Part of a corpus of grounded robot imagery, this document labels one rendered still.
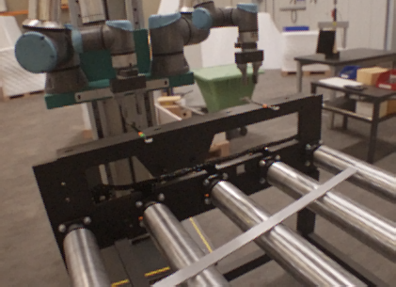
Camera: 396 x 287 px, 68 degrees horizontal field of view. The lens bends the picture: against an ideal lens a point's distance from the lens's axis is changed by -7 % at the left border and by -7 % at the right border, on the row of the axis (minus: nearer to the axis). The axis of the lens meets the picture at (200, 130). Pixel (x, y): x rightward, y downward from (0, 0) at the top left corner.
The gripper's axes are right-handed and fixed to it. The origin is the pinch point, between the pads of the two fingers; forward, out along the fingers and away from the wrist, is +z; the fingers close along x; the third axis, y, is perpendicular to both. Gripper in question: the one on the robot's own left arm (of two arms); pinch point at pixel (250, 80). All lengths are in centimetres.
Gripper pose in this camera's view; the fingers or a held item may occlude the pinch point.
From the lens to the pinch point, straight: 145.6
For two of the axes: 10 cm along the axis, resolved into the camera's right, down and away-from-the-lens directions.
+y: 4.6, 2.8, -8.4
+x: 8.8, -2.3, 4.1
